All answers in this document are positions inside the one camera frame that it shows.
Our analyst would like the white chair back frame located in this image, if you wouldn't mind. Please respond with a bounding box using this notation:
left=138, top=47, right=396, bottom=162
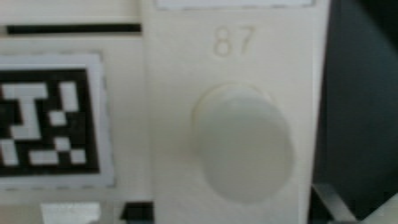
left=0, top=0, right=330, bottom=224

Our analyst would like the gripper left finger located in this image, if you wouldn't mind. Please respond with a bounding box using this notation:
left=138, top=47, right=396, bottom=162
left=119, top=202, right=154, bottom=224

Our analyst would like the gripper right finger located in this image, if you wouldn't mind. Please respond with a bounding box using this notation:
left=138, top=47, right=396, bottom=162
left=307, top=182, right=380, bottom=224

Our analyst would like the white chair seat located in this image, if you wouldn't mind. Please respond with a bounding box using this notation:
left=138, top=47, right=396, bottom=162
left=194, top=84, right=295, bottom=204

